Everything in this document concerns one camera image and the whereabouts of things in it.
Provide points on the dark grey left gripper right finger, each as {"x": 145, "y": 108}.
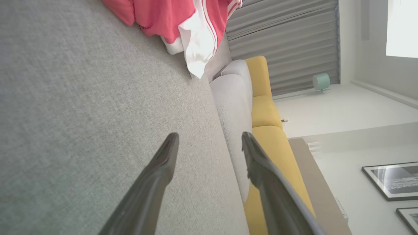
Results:
{"x": 277, "y": 202}

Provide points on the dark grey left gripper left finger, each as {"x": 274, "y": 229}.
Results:
{"x": 147, "y": 195}

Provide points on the red shorts with white stripe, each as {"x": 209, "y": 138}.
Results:
{"x": 196, "y": 42}

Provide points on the plain red t-shirt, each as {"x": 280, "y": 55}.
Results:
{"x": 119, "y": 9}

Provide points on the tan wooden panel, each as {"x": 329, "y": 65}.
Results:
{"x": 316, "y": 189}

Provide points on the yellow sofa back cushion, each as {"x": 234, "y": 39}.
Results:
{"x": 264, "y": 111}
{"x": 277, "y": 156}
{"x": 258, "y": 75}

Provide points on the grey sofa cushion with seam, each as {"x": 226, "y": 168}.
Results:
{"x": 233, "y": 124}

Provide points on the large grey fabric sofa seat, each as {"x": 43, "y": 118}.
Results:
{"x": 81, "y": 98}

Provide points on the black framed picture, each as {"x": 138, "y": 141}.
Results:
{"x": 409, "y": 218}
{"x": 395, "y": 181}

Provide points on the small grey sofa cushion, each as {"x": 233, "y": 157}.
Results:
{"x": 240, "y": 68}

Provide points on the grey pleated curtain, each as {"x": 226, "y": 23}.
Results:
{"x": 287, "y": 42}

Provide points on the bright window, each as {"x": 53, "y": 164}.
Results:
{"x": 401, "y": 29}

